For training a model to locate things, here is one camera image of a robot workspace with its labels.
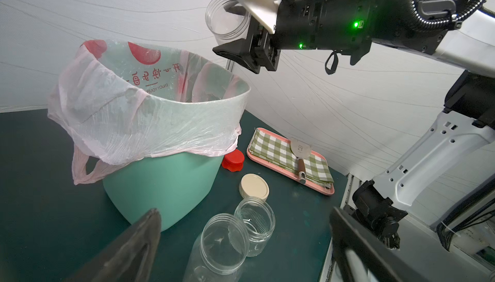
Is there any green checkered cloth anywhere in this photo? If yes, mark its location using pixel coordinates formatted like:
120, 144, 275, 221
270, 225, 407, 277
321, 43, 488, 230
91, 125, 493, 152
248, 129, 335, 188

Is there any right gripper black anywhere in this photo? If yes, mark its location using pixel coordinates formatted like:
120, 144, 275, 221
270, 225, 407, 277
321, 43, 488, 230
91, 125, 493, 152
213, 0, 376, 74

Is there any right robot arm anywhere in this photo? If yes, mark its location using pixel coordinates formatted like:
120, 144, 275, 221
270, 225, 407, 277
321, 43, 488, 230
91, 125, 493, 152
214, 0, 494, 249

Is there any red lid peanut jar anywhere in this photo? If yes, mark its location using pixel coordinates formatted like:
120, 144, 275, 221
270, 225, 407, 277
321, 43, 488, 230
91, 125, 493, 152
205, 0, 251, 45
183, 213, 250, 281

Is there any mint green trash bin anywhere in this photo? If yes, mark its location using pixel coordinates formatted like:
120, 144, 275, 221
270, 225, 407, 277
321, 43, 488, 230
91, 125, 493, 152
103, 153, 224, 231

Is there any red jar lid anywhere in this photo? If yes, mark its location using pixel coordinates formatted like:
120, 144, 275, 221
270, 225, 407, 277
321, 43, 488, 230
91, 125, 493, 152
221, 149, 245, 172

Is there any beige lid glass peanut jar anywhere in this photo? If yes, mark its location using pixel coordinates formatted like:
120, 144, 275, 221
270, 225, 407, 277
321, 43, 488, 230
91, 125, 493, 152
234, 197, 276, 258

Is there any pink tray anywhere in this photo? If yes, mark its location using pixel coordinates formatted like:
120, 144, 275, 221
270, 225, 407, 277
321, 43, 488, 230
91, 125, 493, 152
246, 127, 336, 196

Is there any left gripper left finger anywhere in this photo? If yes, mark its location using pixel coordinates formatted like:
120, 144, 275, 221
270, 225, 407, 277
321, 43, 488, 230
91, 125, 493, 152
66, 209, 161, 281

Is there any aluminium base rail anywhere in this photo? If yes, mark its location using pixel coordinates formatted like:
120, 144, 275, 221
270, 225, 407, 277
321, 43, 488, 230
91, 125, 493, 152
319, 174, 494, 281

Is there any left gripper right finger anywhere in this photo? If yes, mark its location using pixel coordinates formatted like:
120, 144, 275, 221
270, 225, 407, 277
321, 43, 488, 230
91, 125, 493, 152
329, 207, 427, 281

